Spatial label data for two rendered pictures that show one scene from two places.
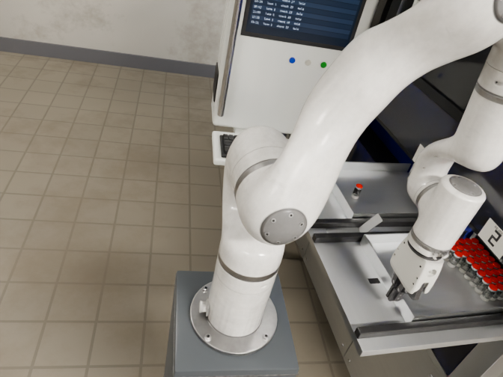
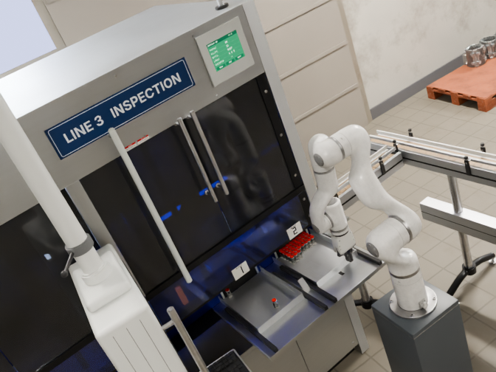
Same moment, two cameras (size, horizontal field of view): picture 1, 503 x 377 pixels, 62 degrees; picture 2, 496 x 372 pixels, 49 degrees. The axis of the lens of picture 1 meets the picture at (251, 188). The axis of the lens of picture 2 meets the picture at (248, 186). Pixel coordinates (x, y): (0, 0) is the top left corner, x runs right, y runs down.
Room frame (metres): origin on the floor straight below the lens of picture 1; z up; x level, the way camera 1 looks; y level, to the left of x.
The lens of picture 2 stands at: (1.12, 1.57, 2.50)
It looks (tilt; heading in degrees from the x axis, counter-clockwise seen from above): 28 degrees down; 266
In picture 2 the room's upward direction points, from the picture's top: 22 degrees counter-clockwise
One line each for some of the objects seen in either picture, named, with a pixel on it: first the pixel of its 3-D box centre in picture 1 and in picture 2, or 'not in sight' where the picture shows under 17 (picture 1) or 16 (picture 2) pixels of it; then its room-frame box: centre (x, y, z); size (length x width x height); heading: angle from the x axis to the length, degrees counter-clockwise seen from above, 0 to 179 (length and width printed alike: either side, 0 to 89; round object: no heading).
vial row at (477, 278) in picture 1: (469, 268); (301, 249); (0.84, -0.61, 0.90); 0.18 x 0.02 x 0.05; 22
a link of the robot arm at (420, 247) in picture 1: (430, 241); (339, 227); (0.68, -0.38, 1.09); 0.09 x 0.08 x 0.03; 21
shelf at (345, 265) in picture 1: (385, 234); (297, 286); (0.95, -0.41, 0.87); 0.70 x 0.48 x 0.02; 21
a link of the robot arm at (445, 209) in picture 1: (447, 209); (333, 214); (0.69, -0.38, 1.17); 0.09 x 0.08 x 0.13; 18
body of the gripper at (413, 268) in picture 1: (416, 261); (342, 238); (0.68, -0.38, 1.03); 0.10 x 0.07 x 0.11; 21
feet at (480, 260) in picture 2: not in sight; (470, 273); (-0.10, -0.81, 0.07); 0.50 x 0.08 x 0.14; 21
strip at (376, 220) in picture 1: (354, 224); (311, 289); (0.91, -0.30, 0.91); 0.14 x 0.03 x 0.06; 110
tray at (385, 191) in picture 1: (382, 190); (260, 297); (1.13, -0.41, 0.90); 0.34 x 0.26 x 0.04; 111
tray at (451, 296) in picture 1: (440, 272); (314, 256); (0.81, -0.53, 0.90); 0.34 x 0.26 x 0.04; 112
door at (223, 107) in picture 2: not in sight; (246, 154); (0.93, -0.60, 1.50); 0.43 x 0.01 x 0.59; 21
